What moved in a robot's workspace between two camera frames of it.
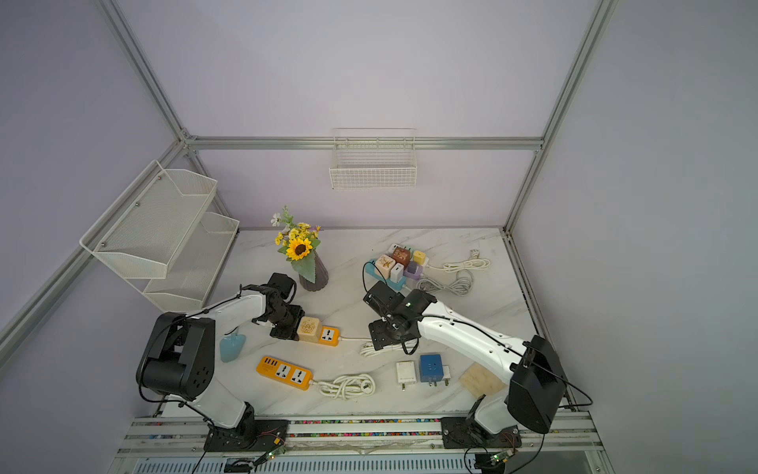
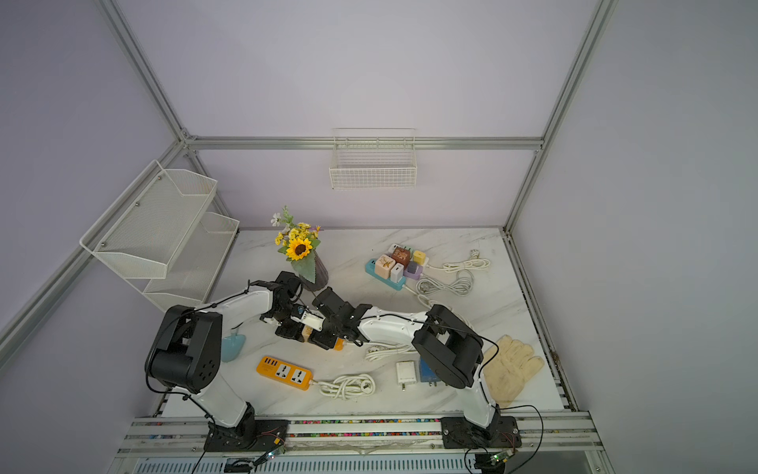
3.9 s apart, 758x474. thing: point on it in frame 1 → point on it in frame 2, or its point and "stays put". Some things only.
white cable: (347, 386) stays put
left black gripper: (284, 334) stays put
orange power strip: (284, 372) stays put
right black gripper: (380, 335) → (321, 339)
